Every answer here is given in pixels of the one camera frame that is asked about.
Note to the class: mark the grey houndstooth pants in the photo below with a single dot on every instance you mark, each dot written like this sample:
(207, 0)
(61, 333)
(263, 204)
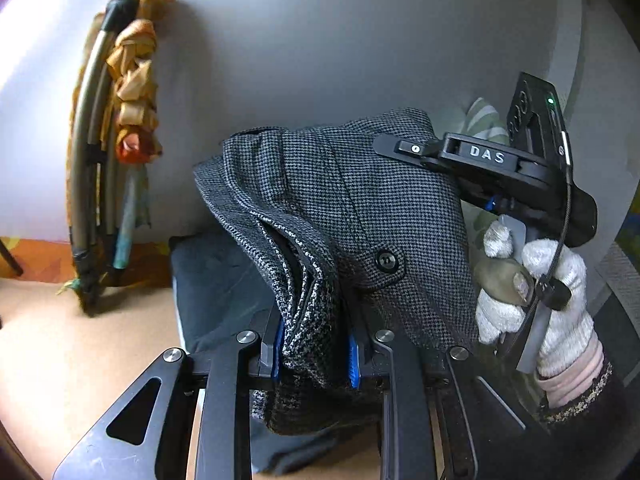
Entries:
(350, 210)

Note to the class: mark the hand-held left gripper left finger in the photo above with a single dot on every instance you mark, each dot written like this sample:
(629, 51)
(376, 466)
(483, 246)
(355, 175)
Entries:
(270, 355)

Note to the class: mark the green striped white pillow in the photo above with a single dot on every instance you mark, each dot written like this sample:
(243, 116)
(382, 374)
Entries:
(482, 115)

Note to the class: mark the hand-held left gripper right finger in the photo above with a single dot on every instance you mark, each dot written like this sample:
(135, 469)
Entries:
(353, 365)

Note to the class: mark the person's right forearm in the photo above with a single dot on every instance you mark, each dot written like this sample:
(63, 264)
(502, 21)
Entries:
(575, 385)

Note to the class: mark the small black tripod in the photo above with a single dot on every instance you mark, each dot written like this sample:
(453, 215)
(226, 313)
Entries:
(11, 260)

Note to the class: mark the dark folded clothes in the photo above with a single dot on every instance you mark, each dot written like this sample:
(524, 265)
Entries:
(215, 285)

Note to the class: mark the folded silver tripod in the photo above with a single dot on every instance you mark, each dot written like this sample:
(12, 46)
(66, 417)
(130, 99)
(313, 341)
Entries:
(82, 135)

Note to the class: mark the beige blanket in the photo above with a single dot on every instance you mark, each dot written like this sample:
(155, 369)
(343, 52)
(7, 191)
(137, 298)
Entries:
(75, 350)

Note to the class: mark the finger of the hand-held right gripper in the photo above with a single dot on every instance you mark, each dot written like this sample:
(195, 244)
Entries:
(405, 147)

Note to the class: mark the person's right hand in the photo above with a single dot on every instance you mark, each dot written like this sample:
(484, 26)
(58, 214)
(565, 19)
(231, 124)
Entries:
(575, 325)

